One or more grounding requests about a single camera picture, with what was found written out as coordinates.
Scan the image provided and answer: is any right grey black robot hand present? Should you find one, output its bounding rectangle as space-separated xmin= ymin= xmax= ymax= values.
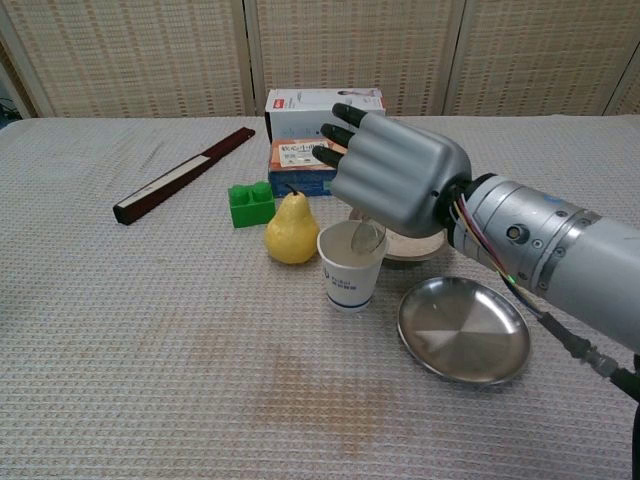
xmin=311 ymin=102 xmax=474 ymax=239

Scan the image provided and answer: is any metal spoon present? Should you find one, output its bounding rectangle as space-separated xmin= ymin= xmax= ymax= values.
xmin=349 ymin=217 xmax=389 ymax=254

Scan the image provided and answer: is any steel bowl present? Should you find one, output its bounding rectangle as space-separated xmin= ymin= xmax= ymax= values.
xmin=348 ymin=207 xmax=449 ymax=264

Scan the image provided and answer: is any white paper cup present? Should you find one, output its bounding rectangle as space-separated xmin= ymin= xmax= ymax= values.
xmin=316 ymin=220 xmax=389 ymax=314

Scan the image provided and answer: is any empty steel plate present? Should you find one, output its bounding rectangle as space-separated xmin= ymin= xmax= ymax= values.
xmin=396 ymin=275 xmax=532 ymax=386

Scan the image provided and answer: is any orange blue biscuit box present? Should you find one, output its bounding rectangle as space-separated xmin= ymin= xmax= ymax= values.
xmin=267 ymin=137 xmax=351 ymax=197

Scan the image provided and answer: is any yellow pear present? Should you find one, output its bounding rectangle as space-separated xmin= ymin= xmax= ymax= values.
xmin=263 ymin=183 xmax=321 ymax=266

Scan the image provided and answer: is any white carton box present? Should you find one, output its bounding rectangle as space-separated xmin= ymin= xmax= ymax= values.
xmin=264 ymin=88 xmax=389 ymax=141

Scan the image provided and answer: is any woven folding screen panel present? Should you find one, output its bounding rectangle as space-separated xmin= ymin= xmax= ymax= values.
xmin=444 ymin=0 xmax=640 ymax=117
xmin=0 ymin=0 xmax=254 ymax=119
xmin=249 ymin=0 xmax=464 ymax=117

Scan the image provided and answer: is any green toy building block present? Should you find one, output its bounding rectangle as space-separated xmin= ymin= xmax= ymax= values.
xmin=227 ymin=180 xmax=277 ymax=230

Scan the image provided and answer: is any dark red folded fan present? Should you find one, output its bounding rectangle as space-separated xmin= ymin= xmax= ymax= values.
xmin=112 ymin=126 xmax=256 ymax=226

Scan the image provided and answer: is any white woven tablecloth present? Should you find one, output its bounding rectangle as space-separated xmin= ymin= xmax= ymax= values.
xmin=0 ymin=114 xmax=640 ymax=480

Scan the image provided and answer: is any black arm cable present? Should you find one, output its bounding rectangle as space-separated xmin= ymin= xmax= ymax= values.
xmin=499 ymin=272 xmax=640 ymax=401

